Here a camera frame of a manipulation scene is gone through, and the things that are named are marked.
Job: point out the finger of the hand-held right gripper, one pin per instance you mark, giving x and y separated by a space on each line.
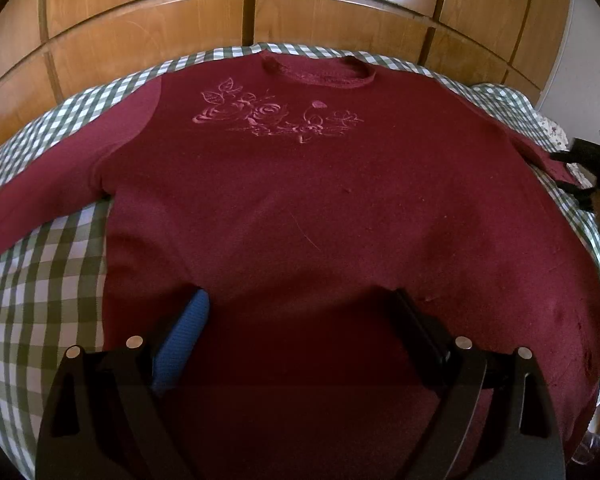
562 158
580 192

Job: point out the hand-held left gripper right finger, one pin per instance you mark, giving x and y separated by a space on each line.
420 340

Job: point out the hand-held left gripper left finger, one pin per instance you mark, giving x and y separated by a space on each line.
182 340

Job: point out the maroon embroidered sweater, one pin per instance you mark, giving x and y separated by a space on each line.
310 210

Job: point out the white floral cloth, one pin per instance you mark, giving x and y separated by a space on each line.
550 127

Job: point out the green checkered bed blanket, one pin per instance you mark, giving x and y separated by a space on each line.
45 280

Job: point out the wooden panelled wardrobe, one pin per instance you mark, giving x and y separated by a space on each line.
155 25

